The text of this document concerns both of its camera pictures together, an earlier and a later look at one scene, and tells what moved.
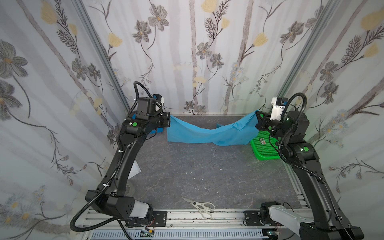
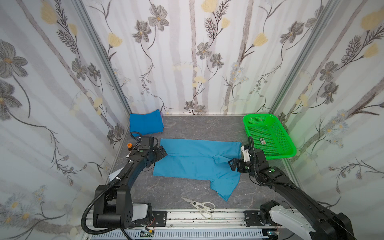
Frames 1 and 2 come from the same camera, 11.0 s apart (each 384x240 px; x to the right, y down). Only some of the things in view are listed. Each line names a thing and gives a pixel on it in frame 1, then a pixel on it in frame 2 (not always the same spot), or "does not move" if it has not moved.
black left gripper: (165, 120) → (160, 151)
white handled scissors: (205, 208) does not move
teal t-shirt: (242, 131) → (200, 160)
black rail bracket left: (160, 218) does not move
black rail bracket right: (252, 218) does not move
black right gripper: (261, 121) → (237, 165)
